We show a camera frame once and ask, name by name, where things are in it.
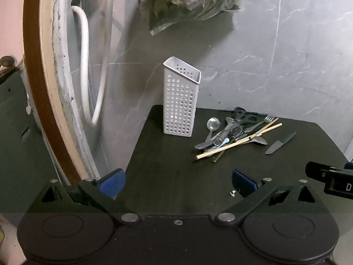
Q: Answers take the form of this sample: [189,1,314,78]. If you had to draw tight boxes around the white perforated utensil holder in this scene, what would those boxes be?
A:
[163,56,202,138]

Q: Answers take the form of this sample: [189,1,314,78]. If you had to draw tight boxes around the steel skimmer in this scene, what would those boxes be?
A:
[229,125,246,139]

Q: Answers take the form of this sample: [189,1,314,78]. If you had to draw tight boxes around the dark cabinet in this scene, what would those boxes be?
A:
[0,69,64,213]

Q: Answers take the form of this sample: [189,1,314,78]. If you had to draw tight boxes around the white hose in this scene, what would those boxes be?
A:
[71,0,118,128]

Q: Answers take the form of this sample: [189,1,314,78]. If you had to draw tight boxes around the banded wooden chopstick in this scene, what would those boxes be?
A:
[196,123,282,160]

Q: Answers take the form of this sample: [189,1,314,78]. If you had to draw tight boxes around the black scissors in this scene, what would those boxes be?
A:
[218,107,257,138]

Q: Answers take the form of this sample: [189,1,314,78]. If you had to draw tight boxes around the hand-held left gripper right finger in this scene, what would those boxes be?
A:
[214,169,329,226]

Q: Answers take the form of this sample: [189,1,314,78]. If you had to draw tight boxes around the curved wooden frame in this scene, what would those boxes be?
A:
[23,0,101,185]

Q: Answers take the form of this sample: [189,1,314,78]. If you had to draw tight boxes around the green handled knife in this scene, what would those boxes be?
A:
[265,131,297,154]

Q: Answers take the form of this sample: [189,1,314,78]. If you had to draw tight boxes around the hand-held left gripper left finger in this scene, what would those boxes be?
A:
[26,168,142,226]

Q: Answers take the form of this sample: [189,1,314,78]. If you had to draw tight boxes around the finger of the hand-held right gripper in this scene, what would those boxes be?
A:
[306,161,353,199]

